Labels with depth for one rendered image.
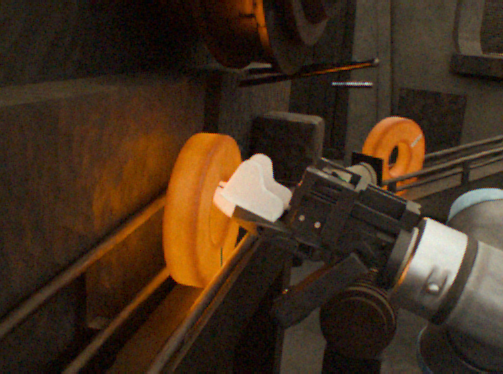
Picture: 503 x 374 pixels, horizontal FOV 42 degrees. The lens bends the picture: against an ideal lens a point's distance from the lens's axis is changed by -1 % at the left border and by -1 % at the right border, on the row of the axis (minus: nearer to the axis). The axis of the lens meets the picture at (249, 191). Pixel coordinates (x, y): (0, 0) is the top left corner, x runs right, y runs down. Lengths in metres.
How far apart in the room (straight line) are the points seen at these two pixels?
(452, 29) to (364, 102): 0.58
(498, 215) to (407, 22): 2.74
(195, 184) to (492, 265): 0.28
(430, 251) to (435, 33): 2.88
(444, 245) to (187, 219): 0.23
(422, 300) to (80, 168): 0.32
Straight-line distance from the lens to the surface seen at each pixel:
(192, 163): 0.61
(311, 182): 0.60
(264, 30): 0.65
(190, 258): 0.61
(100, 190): 0.57
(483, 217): 0.80
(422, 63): 3.47
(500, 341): 0.64
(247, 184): 0.63
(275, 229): 0.61
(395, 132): 1.26
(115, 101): 0.57
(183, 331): 0.54
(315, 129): 1.00
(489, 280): 0.62
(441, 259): 0.61
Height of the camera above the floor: 0.93
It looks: 14 degrees down
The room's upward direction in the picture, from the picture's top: 5 degrees clockwise
